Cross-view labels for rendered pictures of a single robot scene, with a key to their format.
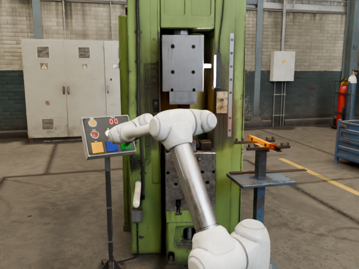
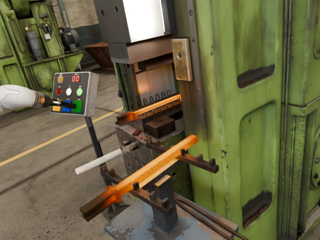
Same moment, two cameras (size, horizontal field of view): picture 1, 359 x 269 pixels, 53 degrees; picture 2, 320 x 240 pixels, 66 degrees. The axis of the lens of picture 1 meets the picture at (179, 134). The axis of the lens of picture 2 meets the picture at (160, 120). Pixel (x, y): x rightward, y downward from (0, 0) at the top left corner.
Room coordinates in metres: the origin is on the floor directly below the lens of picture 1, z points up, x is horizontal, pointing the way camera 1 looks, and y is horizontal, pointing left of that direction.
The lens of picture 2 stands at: (2.18, -1.19, 1.46)
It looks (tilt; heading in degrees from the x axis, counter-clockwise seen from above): 23 degrees down; 62
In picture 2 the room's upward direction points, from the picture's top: 10 degrees counter-clockwise
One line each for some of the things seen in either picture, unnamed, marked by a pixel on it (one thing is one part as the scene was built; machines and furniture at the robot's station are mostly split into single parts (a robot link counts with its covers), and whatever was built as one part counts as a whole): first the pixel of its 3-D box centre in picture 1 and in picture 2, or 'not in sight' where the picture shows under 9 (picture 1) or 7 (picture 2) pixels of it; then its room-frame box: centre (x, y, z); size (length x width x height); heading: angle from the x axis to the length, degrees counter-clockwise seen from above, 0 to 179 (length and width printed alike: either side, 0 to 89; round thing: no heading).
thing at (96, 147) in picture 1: (97, 148); (57, 105); (2.34, 0.55, 1.01); 0.07 x 0.05 x 0.07; 119
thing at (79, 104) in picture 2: (125, 144); (78, 106); (2.44, 0.38, 1.01); 0.07 x 0.05 x 0.07; 119
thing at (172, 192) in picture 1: (187, 171); (177, 149); (2.85, -0.06, 0.69); 0.56 x 0.38 x 0.45; 4
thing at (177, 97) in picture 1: (180, 95); (153, 44); (2.84, -0.01, 1.32); 0.42 x 0.20 x 0.10; 4
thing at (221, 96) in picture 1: (221, 102); (182, 59); (2.78, -0.33, 1.27); 0.09 x 0.02 x 0.17; 94
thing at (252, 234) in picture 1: (250, 245); not in sight; (1.45, -0.31, 0.77); 0.18 x 0.16 x 0.22; 125
